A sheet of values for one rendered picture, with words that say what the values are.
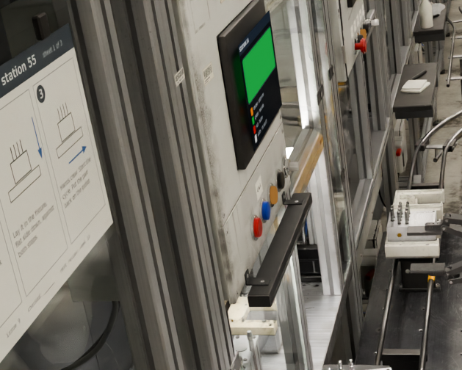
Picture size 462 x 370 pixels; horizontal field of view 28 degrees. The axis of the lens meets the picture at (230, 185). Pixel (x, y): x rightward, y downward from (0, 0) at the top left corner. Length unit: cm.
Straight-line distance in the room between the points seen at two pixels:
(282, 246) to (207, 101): 34
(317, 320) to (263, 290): 80
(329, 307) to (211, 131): 102
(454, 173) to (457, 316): 265
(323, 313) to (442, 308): 52
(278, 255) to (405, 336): 108
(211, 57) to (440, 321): 144
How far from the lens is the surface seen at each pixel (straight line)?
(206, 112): 121
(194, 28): 119
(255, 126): 136
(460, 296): 264
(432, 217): 252
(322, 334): 208
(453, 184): 501
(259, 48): 141
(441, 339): 246
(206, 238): 122
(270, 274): 139
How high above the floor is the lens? 202
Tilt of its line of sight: 22 degrees down
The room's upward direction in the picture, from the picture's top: 9 degrees counter-clockwise
